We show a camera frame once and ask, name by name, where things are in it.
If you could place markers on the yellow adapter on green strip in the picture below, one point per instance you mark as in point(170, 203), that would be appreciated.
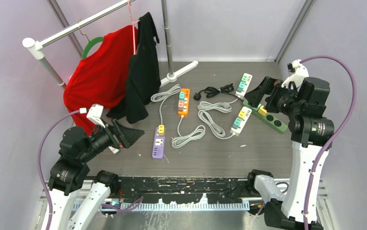
point(262, 111)

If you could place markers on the orange power strip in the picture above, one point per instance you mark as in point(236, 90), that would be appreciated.
point(184, 113)

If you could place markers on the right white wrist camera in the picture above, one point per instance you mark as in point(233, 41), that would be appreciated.
point(298, 73)

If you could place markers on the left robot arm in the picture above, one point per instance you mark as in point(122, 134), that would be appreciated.
point(69, 172)

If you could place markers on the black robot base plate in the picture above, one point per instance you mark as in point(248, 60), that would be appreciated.
point(184, 190)

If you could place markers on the green clothes hanger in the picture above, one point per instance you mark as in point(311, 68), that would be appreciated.
point(90, 45)

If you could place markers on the teal adapter on white strip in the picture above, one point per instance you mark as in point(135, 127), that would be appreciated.
point(237, 123)

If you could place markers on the green power strip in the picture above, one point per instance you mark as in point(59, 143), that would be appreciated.
point(273, 122)

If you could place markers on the pink clothes hanger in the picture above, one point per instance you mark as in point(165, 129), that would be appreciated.
point(133, 27)

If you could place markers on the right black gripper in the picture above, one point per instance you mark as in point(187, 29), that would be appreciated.
point(269, 86)

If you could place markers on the pink plug adapter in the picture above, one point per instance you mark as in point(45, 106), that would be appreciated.
point(180, 105)

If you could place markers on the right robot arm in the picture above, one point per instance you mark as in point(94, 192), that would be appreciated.
point(304, 104)

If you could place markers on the metal clothes rack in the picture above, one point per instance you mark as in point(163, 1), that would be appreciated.
point(36, 47)

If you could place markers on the red t-shirt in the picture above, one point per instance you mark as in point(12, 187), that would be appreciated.
point(101, 77)

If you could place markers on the yellow plug adapter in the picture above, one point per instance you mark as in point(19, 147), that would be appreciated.
point(161, 130)

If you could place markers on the white power strip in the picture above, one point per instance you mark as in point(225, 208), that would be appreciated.
point(237, 132)
point(247, 79)

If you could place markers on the purple power strip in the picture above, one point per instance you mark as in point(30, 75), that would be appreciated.
point(158, 146)

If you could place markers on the white power strip near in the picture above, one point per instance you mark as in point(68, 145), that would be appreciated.
point(237, 132)

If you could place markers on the yellow adapter on white strip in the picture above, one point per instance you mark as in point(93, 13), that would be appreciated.
point(242, 114)

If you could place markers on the white power strip far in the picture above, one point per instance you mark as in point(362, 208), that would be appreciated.
point(247, 79)

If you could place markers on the black garment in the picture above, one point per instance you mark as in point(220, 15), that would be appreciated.
point(143, 79)

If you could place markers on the teal adapters on far strip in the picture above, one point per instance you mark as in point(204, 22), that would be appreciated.
point(241, 86)

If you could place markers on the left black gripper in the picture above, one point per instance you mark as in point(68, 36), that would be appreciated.
point(121, 136)

